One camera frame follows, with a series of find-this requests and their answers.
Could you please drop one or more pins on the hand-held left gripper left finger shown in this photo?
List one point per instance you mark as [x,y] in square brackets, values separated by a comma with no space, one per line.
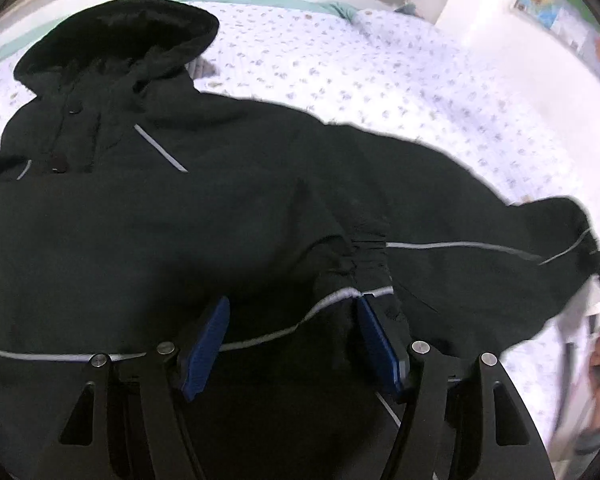
[207,345]

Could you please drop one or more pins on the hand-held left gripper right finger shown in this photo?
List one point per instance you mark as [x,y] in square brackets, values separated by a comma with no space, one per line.
[380,350]

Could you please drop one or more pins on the black hooded jacket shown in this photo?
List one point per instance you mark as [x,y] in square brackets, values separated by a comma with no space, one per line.
[180,220]

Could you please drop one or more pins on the floral print bedspread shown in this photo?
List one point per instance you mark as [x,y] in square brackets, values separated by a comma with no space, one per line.
[380,70]

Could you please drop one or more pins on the small grey cloth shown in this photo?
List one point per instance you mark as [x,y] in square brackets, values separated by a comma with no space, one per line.
[406,8]

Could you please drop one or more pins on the wall map poster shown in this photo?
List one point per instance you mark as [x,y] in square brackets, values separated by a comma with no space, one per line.
[555,5]

